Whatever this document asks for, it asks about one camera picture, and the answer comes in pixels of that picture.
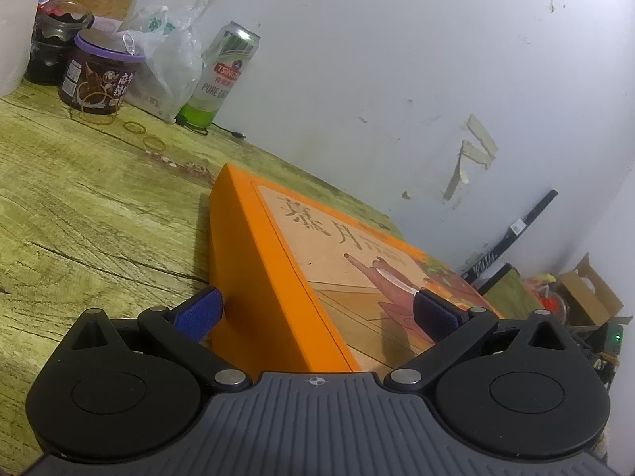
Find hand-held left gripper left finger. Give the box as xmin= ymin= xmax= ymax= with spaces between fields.
xmin=64 ymin=286 xmax=252 ymax=392

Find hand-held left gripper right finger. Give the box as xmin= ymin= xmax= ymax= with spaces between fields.
xmin=384 ymin=289 xmax=572 ymax=392

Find orange printed box lid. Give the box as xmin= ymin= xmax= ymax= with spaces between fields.
xmin=207 ymin=163 xmax=502 ymax=374

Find brown cardboard box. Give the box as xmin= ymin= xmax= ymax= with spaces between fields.
xmin=556 ymin=253 xmax=625 ymax=328

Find red orange plastic items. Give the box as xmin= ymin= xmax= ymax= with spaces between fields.
xmin=523 ymin=274 xmax=569 ymax=318

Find long black stick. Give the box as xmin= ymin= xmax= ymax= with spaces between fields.
xmin=461 ymin=189 xmax=559 ymax=283

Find green beer can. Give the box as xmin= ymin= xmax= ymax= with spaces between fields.
xmin=177 ymin=21 xmax=261 ymax=127

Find white plastic bag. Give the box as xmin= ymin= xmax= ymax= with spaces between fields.
xmin=116 ymin=0 xmax=231 ymax=125

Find dark can with purple lid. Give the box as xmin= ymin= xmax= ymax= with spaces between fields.
xmin=58 ymin=28 xmax=146 ymax=115

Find dark jar with red lid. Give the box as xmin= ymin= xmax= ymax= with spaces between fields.
xmin=24 ymin=1 xmax=95 ymax=86

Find white paper cup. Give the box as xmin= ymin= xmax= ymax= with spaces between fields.
xmin=0 ymin=0 xmax=43 ymax=98

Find black frame wood-grain shelf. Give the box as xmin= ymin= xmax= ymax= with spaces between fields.
xmin=476 ymin=263 xmax=546 ymax=314

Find wall tape strips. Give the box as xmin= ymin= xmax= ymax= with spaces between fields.
xmin=443 ymin=114 xmax=498 ymax=204

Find thin black cable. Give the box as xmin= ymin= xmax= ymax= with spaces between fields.
xmin=176 ymin=118 xmax=246 ymax=140

